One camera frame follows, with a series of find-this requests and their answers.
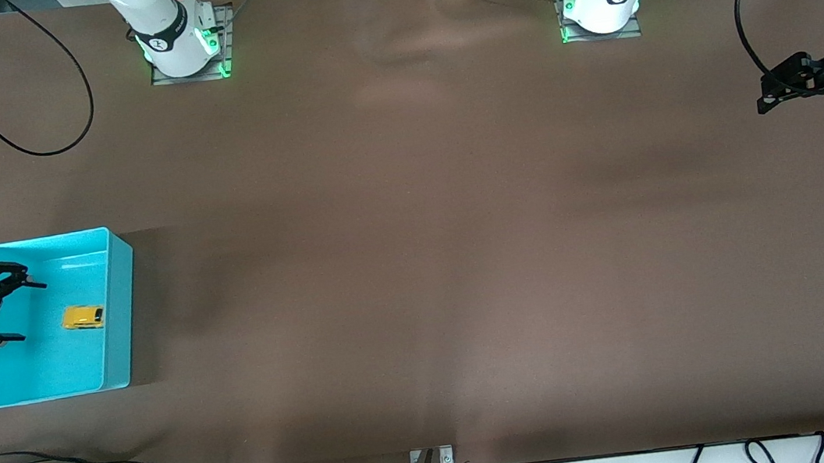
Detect yellow beetle toy car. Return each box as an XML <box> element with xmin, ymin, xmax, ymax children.
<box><xmin>60</xmin><ymin>301</ymin><xmax>108</xmax><ymax>333</ymax></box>

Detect turquoise plastic bin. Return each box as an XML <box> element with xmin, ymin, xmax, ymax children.
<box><xmin>0</xmin><ymin>223</ymin><xmax>151</xmax><ymax>410</ymax></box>

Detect thin grey rod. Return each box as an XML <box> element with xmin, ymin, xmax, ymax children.
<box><xmin>226</xmin><ymin>0</ymin><xmax>266</xmax><ymax>23</ymax></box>

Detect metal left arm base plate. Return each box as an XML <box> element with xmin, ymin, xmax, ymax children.
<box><xmin>555</xmin><ymin>0</ymin><xmax>645</xmax><ymax>47</ymax></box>

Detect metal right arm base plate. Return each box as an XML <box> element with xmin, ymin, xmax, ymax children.
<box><xmin>142</xmin><ymin>2</ymin><xmax>240</xmax><ymax>88</ymax></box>

